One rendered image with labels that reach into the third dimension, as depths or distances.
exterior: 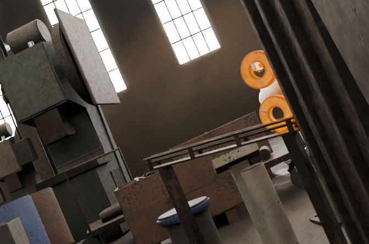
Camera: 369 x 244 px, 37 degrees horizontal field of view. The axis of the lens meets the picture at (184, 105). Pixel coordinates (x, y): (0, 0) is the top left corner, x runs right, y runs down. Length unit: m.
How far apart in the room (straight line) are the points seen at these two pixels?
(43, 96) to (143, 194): 3.00
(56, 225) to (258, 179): 3.06
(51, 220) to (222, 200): 1.70
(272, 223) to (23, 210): 2.68
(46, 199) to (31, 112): 2.01
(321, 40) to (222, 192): 3.19
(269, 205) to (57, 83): 4.73
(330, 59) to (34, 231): 3.80
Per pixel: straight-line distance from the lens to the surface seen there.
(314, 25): 1.32
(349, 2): 1.02
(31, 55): 7.08
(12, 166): 11.79
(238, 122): 5.99
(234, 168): 2.73
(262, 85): 2.22
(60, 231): 5.32
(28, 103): 7.09
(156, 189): 4.35
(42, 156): 10.36
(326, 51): 1.32
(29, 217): 4.82
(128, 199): 4.35
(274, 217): 2.59
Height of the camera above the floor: 0.76
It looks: 3 degrees up
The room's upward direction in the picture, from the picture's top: 24 degrees counter-clockwise
